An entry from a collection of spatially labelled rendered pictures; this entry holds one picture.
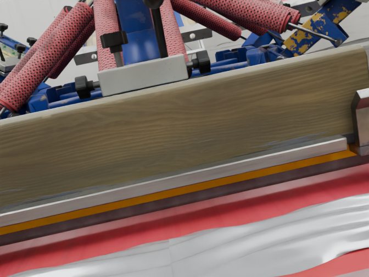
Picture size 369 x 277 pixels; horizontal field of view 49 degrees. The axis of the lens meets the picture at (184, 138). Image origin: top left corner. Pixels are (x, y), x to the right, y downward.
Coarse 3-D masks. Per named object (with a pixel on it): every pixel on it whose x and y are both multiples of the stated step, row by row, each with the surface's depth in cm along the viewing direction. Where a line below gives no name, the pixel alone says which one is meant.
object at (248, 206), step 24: (360, 168) 35; (240, 192) 36; (264, 192) 34; (288, 192) 33; (312, 192) 32; (336, 192) 32; (360, 192) 31; (168, 216) 34; (192, 216) 33; (216, 216) 32; (240, 216) 31; (264, 216) 30; (336, 264) 22; (360, 264) 22
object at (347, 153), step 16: (304, 160) 34; (320, 160) 34; (240, 176) 34; (256, 176) 34; (160, 192) 33; (176, 192) 33; (96, 208) 33; (112, 208) 33; (16, 224) 33; (32, 224) 33
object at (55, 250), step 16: (112, 224) 34; (128, 224) 34; (144, 224) 33; (160, 224) 32; (32, 240) 35; (48, 240) 34; (64, 240) 33; (80, 240) 33; (96, 240) 32; (112, 240) 31; (128, 240) 31; (144, 240) 30; (160, 240) 30; (0, 256) 33; (16, 256) 32; (32, 256) 32; (48, 256) 31; (64, 256) 30; (80, 256) 30; (96, 256) 29; (0, 272) 30; (16, 272) 29
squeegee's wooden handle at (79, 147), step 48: (336, 48) 33; (144, 96) 31; (192, 96) 31; (240, 96) 31; (288, 96) 31; (336, 96) 32; (0, 144) 30; (48, 144) 31; (96, 144) 31; (144, 144) 31; (192, 144) 32; (240, 144) 32; (288, 144) 32; (0, 192) 31; (48, 192) 31
